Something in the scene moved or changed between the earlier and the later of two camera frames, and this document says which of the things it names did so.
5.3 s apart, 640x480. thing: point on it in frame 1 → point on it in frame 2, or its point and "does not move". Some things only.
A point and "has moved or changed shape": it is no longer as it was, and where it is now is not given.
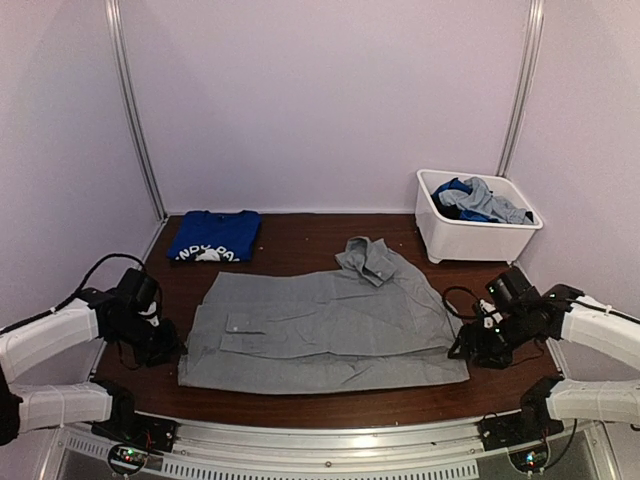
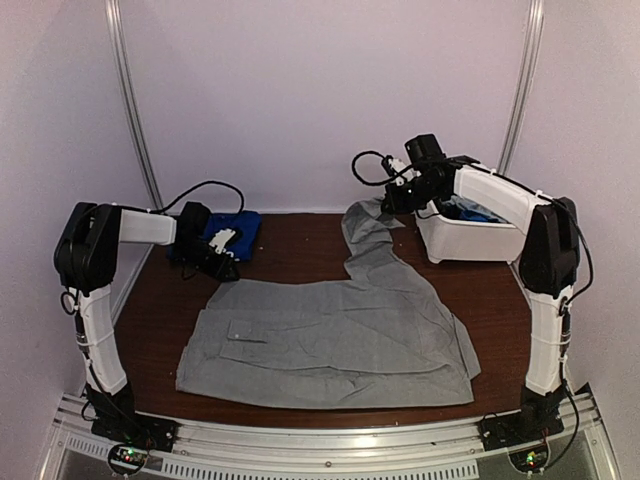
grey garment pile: (369, 323) has moved or changed shape
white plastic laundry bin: (465, 216) does not move
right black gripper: (470, 338) → (395, 204)
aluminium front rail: (319, 445) does not move
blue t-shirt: (211, 236) does not move
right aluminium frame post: (523, 87) does not move
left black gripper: (170, 345) → (221, 270)
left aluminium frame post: (116, 27) does not move
